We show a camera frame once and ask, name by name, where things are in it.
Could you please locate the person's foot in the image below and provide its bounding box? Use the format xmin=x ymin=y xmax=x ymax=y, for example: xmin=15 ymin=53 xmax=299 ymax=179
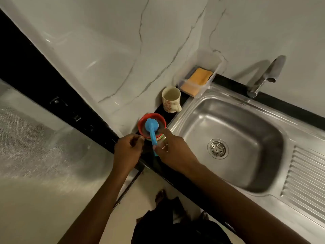
xmin=155 ymin=189 xmax=168 ymax=205

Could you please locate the blue brush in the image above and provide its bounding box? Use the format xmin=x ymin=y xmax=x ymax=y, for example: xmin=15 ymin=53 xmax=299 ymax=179
xmin=145 ymin=118 xmax=160 ymax=157

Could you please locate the round metal drain strainer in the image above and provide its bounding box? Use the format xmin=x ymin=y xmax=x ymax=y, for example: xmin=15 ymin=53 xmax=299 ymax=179
xmin=207 ymin=138 xmax=230 ymax=160

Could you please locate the chrome faucet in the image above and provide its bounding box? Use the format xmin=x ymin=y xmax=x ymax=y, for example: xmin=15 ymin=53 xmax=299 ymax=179
xmin=246 ymin=55 xmax=287 ymax=98

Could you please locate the orange sponge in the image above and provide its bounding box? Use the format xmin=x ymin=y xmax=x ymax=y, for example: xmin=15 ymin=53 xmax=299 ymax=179
xmin=180 ymin=67 xmax=213 ymax=97

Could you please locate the person's black clothing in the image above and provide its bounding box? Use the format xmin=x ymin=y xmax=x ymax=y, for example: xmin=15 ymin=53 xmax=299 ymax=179
xmin=131 ymin=197 xmax=229 ymax=244

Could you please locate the cream floral mug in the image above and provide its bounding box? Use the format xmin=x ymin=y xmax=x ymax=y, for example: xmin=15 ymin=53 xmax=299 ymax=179
xmin=162 ymin=86 xmax=182 ymax=114

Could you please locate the stainless steel sink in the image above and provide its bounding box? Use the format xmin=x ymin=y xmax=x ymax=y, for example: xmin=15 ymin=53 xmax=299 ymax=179
xmin=167 ymin=82 xmax=325 ymax=244

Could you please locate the person's right hand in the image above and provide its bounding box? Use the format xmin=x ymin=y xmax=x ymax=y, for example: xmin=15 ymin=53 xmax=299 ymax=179
xmin=154 ymin=128 xmax=200 ymax=176

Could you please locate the grey metal appliance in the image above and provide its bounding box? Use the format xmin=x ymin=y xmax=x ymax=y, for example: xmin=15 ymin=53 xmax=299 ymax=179
xmin=0 ymin=79 xmax=120 ymax=244

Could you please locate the person's right forearm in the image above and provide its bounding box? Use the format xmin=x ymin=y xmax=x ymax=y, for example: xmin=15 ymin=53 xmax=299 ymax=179
xmin=187 ymin=162 xmax=304 ymax=244

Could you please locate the red round soap tub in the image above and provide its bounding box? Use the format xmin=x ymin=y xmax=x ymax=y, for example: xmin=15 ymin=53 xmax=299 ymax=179
xmin=137 ymin=113 xmax=167 ymax=146

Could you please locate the clear plastic container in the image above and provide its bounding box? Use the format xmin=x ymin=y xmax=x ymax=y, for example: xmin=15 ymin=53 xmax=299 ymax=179
xmin=173 ymin=49 xmax=226 ymax=99

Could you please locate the person's left hand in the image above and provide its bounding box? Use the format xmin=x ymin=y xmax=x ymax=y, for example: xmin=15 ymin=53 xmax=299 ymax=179
xmin=112 ymin=133 xmax=145 ymax=176

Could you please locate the person's left forearm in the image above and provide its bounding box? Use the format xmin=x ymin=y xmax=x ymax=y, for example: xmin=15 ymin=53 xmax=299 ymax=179
xmin=58 ymin=170 xmax=134 ymax=244

